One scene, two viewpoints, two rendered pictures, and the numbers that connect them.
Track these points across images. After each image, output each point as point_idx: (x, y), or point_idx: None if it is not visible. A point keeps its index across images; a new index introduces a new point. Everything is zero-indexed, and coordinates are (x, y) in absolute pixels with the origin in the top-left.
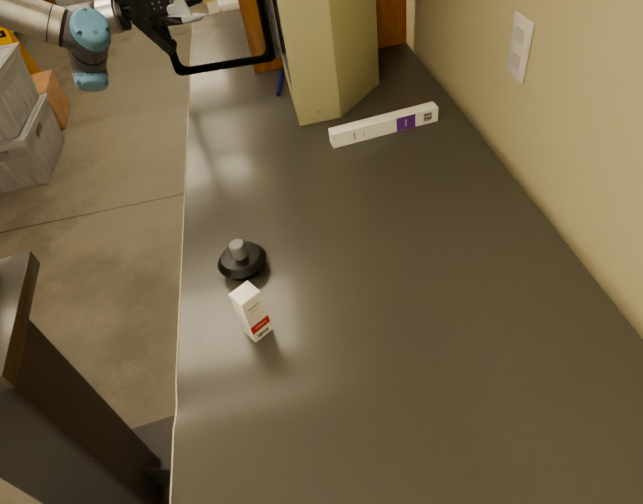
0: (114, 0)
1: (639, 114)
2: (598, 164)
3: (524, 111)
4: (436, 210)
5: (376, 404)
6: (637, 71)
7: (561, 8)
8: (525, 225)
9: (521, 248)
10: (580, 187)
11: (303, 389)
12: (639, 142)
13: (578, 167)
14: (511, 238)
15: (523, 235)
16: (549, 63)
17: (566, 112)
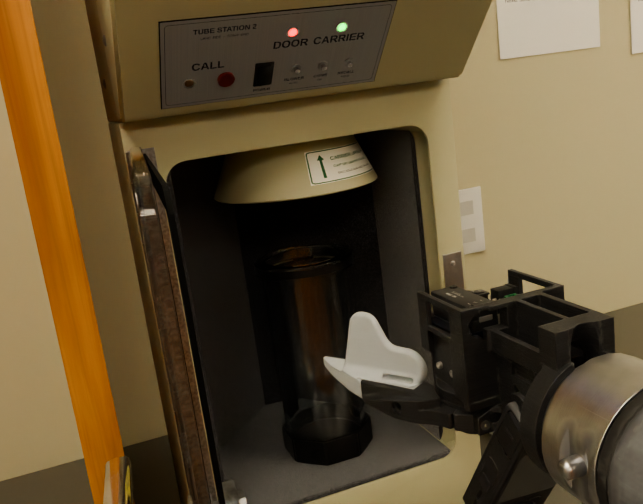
0: (613, 344)
1: (616, 170)
2: (600, 232)
3: (494, 275)
4: (634, 355)
5: None
6: (602, 146)
7: (509, 153)
8: (616, 320)
9: None
10: (592, 267)
11: None
12: (624, 186)
13: (583, 255)
14: None
15: (633, 319)
16: (512, 205)
17: (551, 226)
